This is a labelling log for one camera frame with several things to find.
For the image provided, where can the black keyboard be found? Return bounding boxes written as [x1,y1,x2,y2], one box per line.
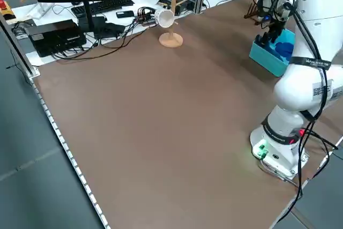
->
[71,0,135,17]

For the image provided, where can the cyan plastic box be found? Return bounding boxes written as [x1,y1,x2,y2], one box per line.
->
[249,28,296,77]

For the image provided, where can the black usb hub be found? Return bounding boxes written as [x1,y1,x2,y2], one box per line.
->
[137,7,156,27]

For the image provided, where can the light wooden mug stand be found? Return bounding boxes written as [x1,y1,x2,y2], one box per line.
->
[158,0,184,49]

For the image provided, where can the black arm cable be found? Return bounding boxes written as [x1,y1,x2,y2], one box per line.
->
[267,0,340,227]

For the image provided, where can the red emergency stop button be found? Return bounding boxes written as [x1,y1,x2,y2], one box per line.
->
[0,0,16,25]

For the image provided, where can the black smartphone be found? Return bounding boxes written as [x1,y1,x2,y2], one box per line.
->
[115,10,135,19]

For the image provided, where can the blue square rag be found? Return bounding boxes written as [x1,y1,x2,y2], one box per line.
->
[273,41,295,63]

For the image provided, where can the black box device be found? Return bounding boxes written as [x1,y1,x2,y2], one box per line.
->
[27,19,87,57]

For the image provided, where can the dark wooden dish rack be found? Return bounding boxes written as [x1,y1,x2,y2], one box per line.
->
[243,0,270,25]

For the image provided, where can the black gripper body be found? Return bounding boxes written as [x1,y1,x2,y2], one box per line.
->
[266,17,285,36]

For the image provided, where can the white mug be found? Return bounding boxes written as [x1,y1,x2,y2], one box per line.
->
[153,9,175,28]

